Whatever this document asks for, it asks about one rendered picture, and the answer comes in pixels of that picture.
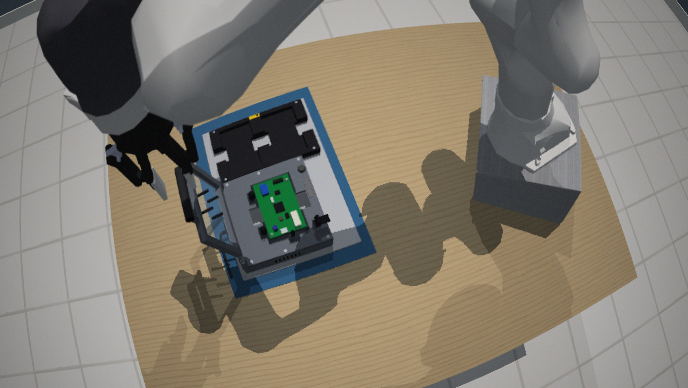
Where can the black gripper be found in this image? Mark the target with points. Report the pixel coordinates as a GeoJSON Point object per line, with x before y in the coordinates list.
{"type": "Point", "coordinates": [136, 141]}

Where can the green circuit board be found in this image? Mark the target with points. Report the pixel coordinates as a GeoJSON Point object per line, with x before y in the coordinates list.
{"type": "Point", "coordinates": [278, 205]}

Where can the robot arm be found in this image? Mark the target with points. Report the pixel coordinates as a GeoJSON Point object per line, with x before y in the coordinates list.
{"type": "Point", "coordinates": [197, 58]}

